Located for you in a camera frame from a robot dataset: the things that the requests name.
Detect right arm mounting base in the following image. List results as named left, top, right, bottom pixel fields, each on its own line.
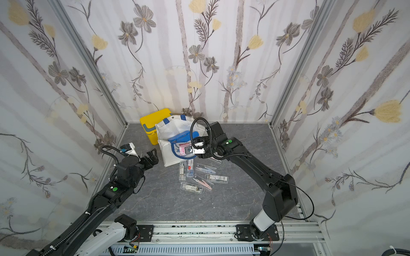
left=234, top=224, right=280, bottom=242

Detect white canvas cartoon tote bag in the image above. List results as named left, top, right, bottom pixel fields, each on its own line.
left=155, top=115, right=206, bottom=167

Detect clear case with red label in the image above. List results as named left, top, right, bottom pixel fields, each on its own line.
left=186, top=159, right=194, bottom=178

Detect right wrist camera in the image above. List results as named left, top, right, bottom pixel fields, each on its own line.
left=191, top=137, right=206, bottom=155

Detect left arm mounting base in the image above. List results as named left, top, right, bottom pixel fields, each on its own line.
left=114, top=214, right=154, bottom=243

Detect yellow plastic lidded box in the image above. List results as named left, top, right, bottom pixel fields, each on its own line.
left=140, top=108, right=171, bottom=145

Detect aluminium front rail frame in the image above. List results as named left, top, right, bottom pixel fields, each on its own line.
left=91, top=221, right=331, bottom=256

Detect clear case with pink compass centre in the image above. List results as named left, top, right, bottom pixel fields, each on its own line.
left=193, top=175, right=214, bottom=191

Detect pink compass set case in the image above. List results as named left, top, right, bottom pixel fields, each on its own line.
left=178, top=143, right=193, bottom=157

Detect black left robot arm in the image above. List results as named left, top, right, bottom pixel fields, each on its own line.
left=28, top=143, right=159, bottom=256

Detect clear long compass case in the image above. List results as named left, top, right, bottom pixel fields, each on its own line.
left=206, top=174, right=228, bottom=184

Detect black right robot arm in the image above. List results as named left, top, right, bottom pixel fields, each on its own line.
left=190, top=117, right=306, bottom=242

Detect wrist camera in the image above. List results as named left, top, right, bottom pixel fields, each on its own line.
left=191, top=137, right=206, bottom=155
left=120, top=143, right=139, bottom=158

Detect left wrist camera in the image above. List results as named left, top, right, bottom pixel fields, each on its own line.
left=120, top=143, right=139, bottom=158

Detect clear case small lower centre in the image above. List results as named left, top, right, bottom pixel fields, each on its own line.
left=180, top=182, right=204, bottom=194

